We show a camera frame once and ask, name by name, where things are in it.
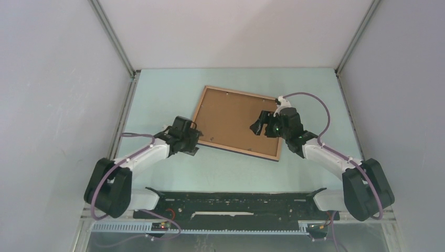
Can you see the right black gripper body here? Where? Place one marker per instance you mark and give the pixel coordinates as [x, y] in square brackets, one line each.
[274, 129]

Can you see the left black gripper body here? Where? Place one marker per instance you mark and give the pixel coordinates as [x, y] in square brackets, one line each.
[189, 142]

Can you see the wooden picture frame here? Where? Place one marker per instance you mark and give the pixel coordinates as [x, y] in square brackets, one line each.
[240, 151]

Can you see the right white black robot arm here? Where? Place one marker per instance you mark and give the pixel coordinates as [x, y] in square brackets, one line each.
[365, 192]

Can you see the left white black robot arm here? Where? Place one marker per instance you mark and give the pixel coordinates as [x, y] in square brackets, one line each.
[109, 191]

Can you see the right corner aluminium profile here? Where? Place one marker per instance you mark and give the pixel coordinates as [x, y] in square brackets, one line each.
[357, 36]

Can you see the corner aluminium profile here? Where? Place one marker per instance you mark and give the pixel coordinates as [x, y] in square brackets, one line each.
[357, 36]
[112, 36]

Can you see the left corner aluminium profile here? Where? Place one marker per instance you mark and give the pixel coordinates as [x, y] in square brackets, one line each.
[112, 36]

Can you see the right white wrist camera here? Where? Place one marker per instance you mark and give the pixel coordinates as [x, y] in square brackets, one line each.
[281, 103]

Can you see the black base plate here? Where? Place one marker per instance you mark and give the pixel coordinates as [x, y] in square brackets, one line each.
[240, 212]

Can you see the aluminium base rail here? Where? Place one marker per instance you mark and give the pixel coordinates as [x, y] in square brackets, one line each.
[140, 231]

